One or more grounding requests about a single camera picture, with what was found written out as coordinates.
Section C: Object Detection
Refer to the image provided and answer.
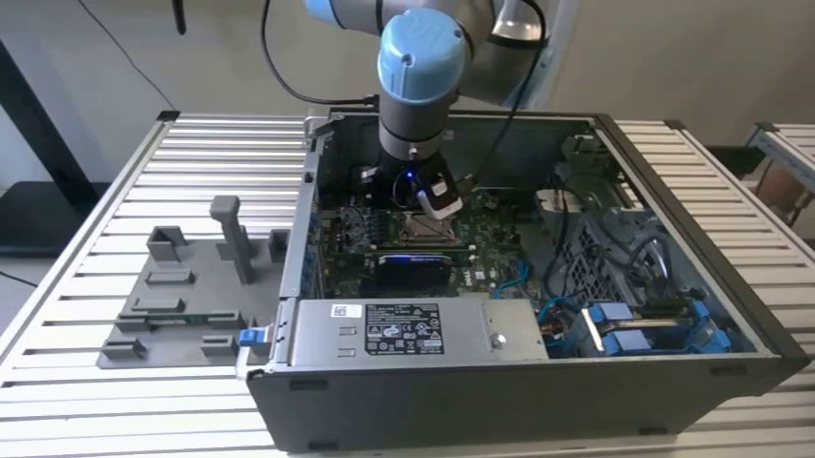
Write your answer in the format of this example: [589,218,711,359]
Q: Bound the metal socket cover frame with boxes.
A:
[394,209,462,246]

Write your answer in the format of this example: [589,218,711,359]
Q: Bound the silver CPU green edge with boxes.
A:
[407,218,447,239]

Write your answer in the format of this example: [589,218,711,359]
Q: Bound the CPU socket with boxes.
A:
[392,209,464,247]

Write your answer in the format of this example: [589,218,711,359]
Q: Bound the RAM slot black latches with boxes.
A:
[374,242,470,253]

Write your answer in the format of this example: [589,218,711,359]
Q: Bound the black graphics card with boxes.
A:
[375,252,458,288]

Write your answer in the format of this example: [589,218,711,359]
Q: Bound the green motherboard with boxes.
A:
[315,188,545,301]

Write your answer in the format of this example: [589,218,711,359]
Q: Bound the silver power supply unit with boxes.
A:
[290,298,550,366]

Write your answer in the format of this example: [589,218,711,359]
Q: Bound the grey parts rack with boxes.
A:
[95,194,294,371]

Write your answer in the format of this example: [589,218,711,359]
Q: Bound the green RAM stick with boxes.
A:
[147,314,216,326]

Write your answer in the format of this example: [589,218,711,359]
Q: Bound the blue disk carrier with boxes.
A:
[598,317,733,357]
[583,290,713,331]

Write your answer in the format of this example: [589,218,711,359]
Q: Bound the dark grey PC case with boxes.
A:
[235,107,810,453]

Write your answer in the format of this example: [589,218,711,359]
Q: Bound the black box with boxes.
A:
[705,144,767,181]

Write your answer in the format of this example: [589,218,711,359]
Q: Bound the black floor stand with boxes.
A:
[0,37,114,259]

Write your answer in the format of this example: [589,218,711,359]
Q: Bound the brown cardboard box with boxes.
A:
[755,164,799,211]

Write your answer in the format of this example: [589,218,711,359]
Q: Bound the metal slat side table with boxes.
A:
[742,121,815,192]

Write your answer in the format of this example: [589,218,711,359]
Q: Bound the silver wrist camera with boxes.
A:
[416,179,464,220]

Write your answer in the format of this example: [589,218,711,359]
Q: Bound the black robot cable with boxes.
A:
[262,0,383,105]
[458,0,553,193]

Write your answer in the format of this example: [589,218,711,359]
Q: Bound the blue data wire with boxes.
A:
[494,260,535,293]
[538,294,581,319]

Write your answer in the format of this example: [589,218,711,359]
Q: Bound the black power cable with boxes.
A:
[623,235,671,288]
[545,188,578,300]

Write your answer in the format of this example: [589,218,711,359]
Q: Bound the thin black wall cable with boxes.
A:
[75,0,180,114]

